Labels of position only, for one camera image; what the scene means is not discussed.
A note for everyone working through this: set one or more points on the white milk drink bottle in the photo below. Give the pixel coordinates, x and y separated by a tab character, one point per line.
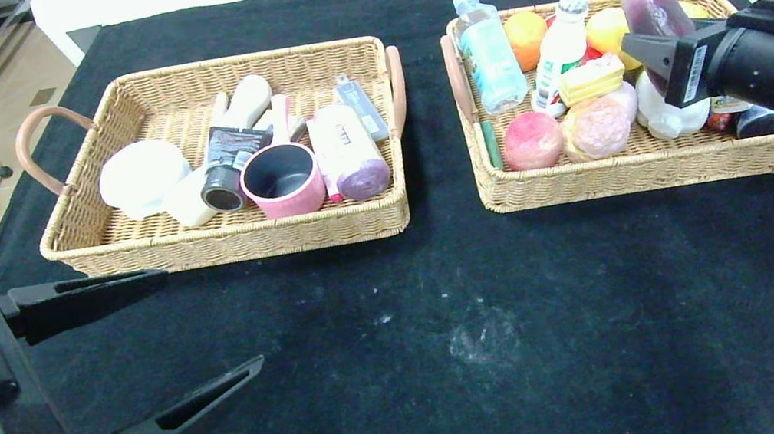
559	50

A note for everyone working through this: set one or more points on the orange toy fruit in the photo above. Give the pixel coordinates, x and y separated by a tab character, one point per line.
528	39

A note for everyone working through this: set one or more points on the white pen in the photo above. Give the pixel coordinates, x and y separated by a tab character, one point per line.
220	111

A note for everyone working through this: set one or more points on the white purple bag roll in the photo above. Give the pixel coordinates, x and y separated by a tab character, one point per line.
350	153

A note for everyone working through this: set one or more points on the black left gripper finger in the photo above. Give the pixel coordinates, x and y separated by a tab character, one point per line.
179	424
90	301

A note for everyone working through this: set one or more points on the wicker basket with household items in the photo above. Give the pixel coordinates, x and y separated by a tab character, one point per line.
166	244

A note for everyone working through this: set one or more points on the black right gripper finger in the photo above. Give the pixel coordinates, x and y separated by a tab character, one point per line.
652	52

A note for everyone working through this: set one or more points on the small orange-red can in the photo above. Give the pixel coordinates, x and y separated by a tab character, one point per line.
720	121

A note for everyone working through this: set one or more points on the yellow toy pear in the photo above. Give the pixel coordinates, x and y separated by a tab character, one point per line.
607	35

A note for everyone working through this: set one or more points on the green marker pen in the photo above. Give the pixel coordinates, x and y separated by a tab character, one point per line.
491	146

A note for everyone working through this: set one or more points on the pink bun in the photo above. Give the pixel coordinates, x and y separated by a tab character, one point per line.
594	130

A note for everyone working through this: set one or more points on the dark blue small jar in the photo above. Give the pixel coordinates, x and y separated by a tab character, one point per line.
760	123

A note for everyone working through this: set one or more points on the clear water bottle blue label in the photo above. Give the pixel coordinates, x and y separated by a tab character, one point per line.
489	53

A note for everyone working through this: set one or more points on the green white toy cabbage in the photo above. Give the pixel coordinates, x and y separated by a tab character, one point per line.
674	117

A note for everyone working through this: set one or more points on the pink cup dark inside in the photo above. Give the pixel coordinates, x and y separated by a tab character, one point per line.
291	201

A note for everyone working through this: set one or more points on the yellow toy mango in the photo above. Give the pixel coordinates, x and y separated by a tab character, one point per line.
696	9

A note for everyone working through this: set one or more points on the yellow toy cake slice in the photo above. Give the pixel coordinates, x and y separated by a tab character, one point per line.
591	84

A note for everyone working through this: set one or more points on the white marker red cap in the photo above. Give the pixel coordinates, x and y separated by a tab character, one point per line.
326	172

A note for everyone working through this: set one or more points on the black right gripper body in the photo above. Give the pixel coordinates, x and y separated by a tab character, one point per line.
689	74

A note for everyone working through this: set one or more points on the white round ridged disc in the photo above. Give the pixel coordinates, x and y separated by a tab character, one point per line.
143	174

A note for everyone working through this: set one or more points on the red soda can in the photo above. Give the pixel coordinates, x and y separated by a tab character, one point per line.
592	52

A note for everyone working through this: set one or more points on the small printed cardboard box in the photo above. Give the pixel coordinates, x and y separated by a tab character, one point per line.
295	124

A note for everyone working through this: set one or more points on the pink toy peach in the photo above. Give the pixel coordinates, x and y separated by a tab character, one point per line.
532	141

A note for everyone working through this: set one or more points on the black printed squeeze tube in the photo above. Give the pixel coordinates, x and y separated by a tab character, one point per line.
233	152

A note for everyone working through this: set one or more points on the white handheld device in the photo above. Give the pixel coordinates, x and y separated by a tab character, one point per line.
248	99

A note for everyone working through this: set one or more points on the white soap block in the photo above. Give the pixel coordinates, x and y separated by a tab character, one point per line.
187	202

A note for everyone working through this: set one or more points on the wicker basket with food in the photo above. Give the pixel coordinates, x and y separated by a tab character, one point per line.
560	182

